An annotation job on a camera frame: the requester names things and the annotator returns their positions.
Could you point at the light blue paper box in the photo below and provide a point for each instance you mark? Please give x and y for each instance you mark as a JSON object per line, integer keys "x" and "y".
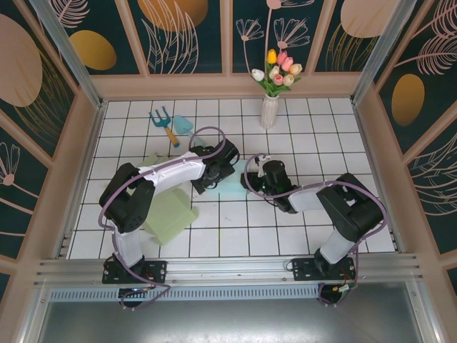
{"x": 232, "y": 186}

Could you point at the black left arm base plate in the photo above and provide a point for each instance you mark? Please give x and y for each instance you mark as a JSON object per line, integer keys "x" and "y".
{"x": 157, "y": 271}

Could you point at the white ribbed vase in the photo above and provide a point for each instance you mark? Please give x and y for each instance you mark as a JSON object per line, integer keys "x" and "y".
{"x": 267, "y": 110}

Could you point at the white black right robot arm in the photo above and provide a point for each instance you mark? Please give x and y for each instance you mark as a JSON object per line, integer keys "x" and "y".
{"x": 303, "y": 198}

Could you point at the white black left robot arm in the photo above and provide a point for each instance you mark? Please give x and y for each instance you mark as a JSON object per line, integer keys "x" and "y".
{"x": 171, "y": 171}

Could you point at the light blue toy trowel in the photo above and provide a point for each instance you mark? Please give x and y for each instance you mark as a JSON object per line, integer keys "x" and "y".
{"x": 182, "y": 125}

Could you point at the aluminium frame post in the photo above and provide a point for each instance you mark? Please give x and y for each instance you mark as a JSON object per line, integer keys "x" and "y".
{"x": 382, "y": 46}
{"x": 56, "y": 32}

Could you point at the artificial tulip bouquet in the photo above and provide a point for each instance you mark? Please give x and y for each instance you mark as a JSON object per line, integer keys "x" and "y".
{"x": 280, "y": 73}

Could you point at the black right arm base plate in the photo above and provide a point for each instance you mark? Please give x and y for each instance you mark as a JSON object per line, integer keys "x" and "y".
{"x": 303, "y": 268}

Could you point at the aluminium mounting rail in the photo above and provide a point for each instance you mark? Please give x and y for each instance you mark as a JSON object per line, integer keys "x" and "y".
{"x": 228, "y": 271}

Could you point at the light green paper box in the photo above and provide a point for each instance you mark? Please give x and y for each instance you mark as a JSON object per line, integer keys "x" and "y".
{"x": 168, "y": 218}

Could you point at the blue toy garden fork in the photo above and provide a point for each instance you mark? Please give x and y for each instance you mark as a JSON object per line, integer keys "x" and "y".
{"x": 164, "y": 125}

